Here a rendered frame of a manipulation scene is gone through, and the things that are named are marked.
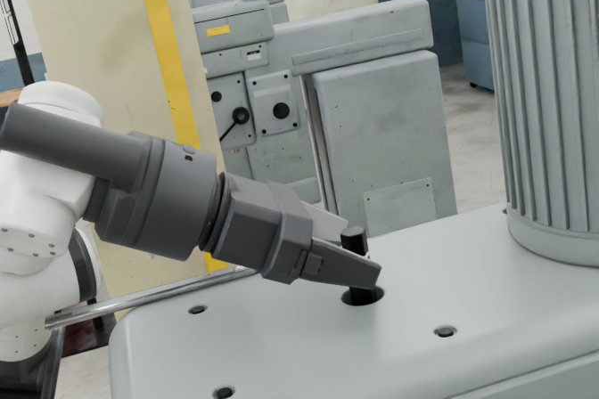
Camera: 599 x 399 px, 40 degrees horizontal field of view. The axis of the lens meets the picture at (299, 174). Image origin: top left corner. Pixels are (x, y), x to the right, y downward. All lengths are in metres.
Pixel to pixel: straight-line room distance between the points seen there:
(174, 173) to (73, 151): 0.08
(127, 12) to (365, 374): 1.84
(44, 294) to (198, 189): 0.28
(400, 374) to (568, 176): 0.21
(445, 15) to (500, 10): 9.86
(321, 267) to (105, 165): 0.18
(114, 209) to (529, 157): 0.34
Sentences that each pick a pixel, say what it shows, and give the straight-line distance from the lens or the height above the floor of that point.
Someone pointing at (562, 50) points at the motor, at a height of 2.07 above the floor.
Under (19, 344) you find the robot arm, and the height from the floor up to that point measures 1.80.
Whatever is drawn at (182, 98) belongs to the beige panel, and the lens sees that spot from 2.38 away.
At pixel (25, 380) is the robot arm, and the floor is 1.71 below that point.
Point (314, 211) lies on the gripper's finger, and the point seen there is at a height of 1.95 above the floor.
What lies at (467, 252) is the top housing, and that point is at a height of 1.89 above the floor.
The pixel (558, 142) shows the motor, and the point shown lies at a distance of 0.68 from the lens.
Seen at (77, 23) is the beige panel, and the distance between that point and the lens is 2.34.
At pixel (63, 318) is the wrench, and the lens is 0.78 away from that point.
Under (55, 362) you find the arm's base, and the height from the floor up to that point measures 1.73.
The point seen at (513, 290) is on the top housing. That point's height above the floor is 1.89.
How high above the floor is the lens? 2.21
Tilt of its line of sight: 18 degrees down
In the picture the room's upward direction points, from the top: 11 degrees counter-clockwise
